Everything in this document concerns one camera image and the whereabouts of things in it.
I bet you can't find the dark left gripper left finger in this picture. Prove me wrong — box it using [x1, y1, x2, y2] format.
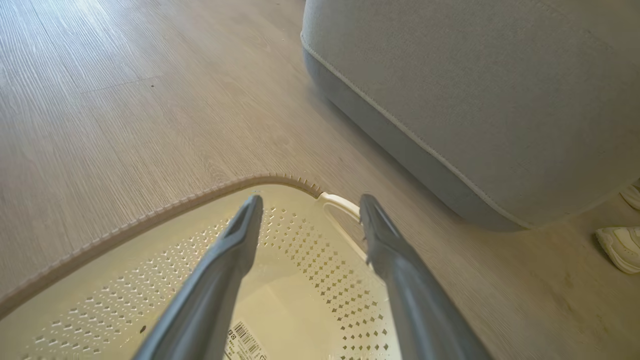
[132, 194, 265, 360]

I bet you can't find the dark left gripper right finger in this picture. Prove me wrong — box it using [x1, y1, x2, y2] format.
[359, 193, 494, 360]

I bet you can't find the grey fabric sofa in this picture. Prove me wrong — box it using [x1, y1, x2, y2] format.
[299, 0, 640, 232]

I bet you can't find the white barcode sticker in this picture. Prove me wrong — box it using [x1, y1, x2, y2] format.
[222, 320, 269, 360]

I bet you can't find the cream perforated laundry basket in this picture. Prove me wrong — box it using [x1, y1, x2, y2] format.
[0, 173, 404, 360]

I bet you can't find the white sneaker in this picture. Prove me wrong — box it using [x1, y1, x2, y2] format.
[594, 225, 640, 275]
[619, 179, 640, 211]

